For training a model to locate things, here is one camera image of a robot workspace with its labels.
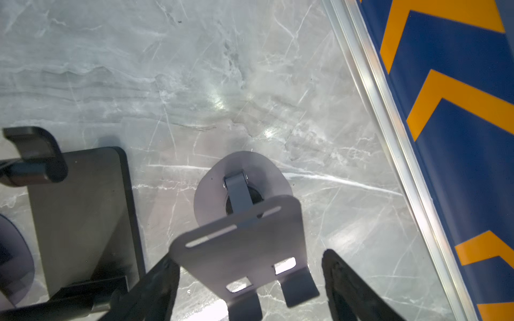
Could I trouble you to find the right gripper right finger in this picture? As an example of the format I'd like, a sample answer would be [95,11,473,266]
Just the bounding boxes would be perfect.
[322,249,404,320]

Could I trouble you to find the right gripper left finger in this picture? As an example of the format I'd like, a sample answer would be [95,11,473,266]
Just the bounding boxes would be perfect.
[101,254,180,320]

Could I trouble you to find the black folding phone stand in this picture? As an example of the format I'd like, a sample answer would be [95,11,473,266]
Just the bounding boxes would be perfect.
[1,127,145,320]

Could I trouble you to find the grey round stand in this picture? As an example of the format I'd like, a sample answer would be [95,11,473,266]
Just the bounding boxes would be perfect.
[170,151,319,320]
[1,215,35,310]

